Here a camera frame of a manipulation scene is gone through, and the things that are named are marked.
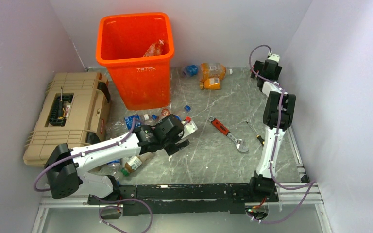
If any red cap clear bottle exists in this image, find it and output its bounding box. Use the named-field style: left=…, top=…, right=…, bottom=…
left=159, top=107, right=171, bottom=119

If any pepsi bottle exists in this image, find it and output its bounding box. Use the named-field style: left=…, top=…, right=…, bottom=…
left=173, top=105, right=191, bottom=121

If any blue label bottle white cap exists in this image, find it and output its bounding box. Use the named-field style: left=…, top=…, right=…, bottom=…
left=106, top=114, right=150, bottom=138

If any orange tea bottle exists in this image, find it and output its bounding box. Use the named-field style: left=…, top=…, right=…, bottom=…
left=143, top=39, right=168, bottom=57

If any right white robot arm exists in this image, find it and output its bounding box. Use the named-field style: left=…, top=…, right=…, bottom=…
left=248, top=55, right=296, bottom=201

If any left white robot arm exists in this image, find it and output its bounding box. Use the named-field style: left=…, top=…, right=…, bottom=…
left=41, top=114, right=198, bottom=204

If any orange plastic bin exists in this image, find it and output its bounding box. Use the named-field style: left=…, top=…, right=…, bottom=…
left=96, top=12, right=174, bottom=110

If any blue label water bottle middle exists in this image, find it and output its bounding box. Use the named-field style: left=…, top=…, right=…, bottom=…
left=146, top=114, right=158, bottom=126

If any blue label water bottle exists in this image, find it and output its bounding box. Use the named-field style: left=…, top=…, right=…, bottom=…
left=105, top=160, right=122, bottom=180
left=146, top=114, right=158, bottom=126

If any brown tea bottle green cap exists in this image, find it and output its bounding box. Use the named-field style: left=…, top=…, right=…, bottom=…
left=120, top=153, right=154, bottom=177

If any small orange bottle far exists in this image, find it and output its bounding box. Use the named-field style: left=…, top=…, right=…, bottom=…
left=200, top=77, right=221, bottom=90

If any blue label water bottle left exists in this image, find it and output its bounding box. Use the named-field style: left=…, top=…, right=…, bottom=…
left=105, top=160, right=122, bottom=180

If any large orange juice bottle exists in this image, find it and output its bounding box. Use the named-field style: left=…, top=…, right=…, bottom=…
left=198, top=63, right=233, bottom=82

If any yellow black screwdriver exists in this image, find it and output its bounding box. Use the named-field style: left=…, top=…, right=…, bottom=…
left=246, top=121, right=265, bottom=146

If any blue crushed bottle far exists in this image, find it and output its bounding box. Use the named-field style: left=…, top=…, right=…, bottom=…
left=181, top=65, right=199, bottom=77

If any tan tool case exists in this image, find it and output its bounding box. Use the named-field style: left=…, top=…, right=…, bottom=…
left=23, top=72, right=111, bottom=167

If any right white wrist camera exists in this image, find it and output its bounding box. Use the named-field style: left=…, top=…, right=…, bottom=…
left=267, top=53, right=280, bottom=63

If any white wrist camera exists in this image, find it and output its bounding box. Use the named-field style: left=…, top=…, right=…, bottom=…
left=181, top=117, right=198, bottom=139
left=267, top=53, right=280, bottom=63

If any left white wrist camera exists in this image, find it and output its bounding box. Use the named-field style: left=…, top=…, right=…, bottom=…
left=181, top=117, right=198, bottom=139

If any black base frame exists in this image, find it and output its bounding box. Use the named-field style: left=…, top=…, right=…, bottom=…
left=87, top=183, right=279, bottom=216

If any adjustable wrench red handle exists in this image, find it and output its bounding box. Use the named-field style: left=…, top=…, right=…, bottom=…
left=208, top=116, right=248, bottom=153

